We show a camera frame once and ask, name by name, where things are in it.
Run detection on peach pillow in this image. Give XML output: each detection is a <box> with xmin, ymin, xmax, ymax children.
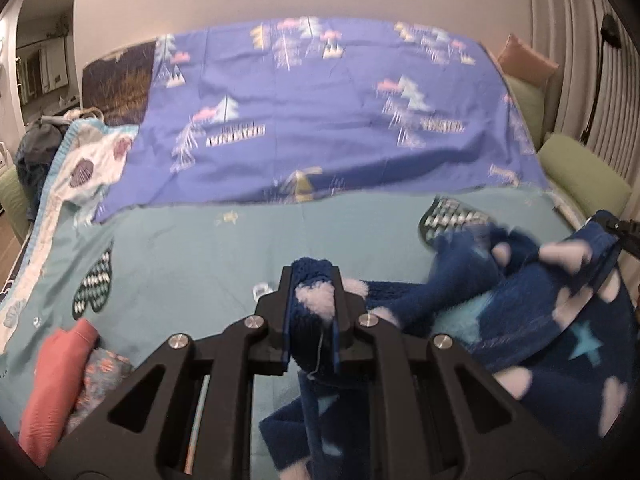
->
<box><xmin>497</xmin><ymin>32</ymin><xmax>559</xmax><ymax>87</ymax></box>

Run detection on black floor lamp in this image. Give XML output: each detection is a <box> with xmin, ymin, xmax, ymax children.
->
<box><xmin>580</xmin><ymin>12</ymin><xmax>624</xmax><ymax>145</ymax></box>

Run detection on coral folded garment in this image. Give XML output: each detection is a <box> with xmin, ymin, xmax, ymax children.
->
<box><xmin>20</xmin><ymin>317</ymin><xmax>99</xmax><ymax>467</ymax></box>

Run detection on floral folded garment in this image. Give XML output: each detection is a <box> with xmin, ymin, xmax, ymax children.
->
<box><xmin>65</xmin><ymin>350</ymin><xmax>134</xmax><ymax>438</ymax></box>

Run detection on teal printed quilt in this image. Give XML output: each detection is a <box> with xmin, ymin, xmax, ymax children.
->
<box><xmin>0</xmin><ymin>122</ymin><xmax>601</xmax><ymax>480</ymax></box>

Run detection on large green pillow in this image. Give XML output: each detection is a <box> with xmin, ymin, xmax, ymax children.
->
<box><xmin>537</xmin><ymin>132</ymin><xmax>632</xmax><ymax>218</ymax></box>

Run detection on green cushioned seat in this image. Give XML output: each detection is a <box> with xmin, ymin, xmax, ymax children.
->
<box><xmin>0</xmin><ymin>165</ymin><xmax>33</xmax><ymax>242</ymax></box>

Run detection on purple tree print sheet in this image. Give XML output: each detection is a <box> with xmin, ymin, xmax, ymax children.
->
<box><xmin>92</xmin><ymin>16</ymin><xmax>551</xmax><ymax>226</ymax></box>

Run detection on small green pillow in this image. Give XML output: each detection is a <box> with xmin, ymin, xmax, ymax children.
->
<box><xmin>504</xmin><ymin>77</ymin><xmax>547</xmax><ymax>147</ymax></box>

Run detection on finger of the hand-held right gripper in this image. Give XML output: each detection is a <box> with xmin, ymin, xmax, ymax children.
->
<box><xmin>575</xmin><ymin>240</ymin><xmax>626</xmax><ymax>295</ymax></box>
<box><xmin>582</xmin><ymin>210</ymin><xmax>640</xmax><ymax>261</ymax></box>

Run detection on dark printed headboard cushion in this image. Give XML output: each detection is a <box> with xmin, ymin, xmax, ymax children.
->
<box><xmin>81</xmin><ymin>40</ymin><xmax>158</xmax><ymax>127</ymax></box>

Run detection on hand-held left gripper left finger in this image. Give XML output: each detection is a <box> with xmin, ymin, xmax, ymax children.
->
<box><xmin>30</xmin><ymin>265</ymin><xmax>296</xmax><ymax>480</ymax></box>

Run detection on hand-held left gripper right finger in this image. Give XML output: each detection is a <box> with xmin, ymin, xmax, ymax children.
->
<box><xmin>327</xmin><ymin>267</ymin><xmax>578</xmax><ymax>480</ymax></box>

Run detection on pile of dark clothes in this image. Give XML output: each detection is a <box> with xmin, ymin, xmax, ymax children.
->
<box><xmin>14</xmin><ymin>115</ymin><xmax>72</xmax><ymax>203</ymax></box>

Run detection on white pleated curtain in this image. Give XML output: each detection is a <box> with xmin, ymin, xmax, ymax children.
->
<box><xmin>525</xmin><ymin>0</ymin><xmax>640</xmax><ymax>196</ymax></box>

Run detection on navy star print fleece pajama top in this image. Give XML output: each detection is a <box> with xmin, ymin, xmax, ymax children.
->
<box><xmin>260</xmin><ymin>220</ymin><xmax>640</xmax><ymax>480</ymax></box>

